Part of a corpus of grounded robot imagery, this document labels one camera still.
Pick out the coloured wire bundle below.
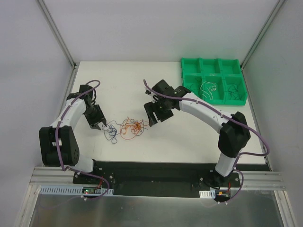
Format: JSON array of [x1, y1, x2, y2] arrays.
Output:
[[119, 116, 150, 140]]

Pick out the black wire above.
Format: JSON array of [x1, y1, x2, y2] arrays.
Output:
[[184, 77, 202, 100]]

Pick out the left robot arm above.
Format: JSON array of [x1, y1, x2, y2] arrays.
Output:
[[39, 83, 107, 184]]

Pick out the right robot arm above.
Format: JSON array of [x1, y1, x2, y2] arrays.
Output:
[[144, 79, 251, 189]]

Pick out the green compartment bin tray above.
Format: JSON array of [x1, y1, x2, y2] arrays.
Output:
[[180, 58, 248, 106]]

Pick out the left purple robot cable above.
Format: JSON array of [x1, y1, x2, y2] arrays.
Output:
[[37, 79, 110, 209]]

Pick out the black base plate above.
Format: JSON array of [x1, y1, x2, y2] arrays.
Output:
[[72, 161, 242, 198]]

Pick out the left white cable duct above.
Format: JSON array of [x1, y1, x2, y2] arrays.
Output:
[[40, 185, 114, 197]]

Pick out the white cable duct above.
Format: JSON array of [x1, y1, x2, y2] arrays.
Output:
[[199, 189, 216, 199], [40, 185, 114, 197]]

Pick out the right white cable duct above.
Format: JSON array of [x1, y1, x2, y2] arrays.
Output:
[[199, 189, 216, 199]]

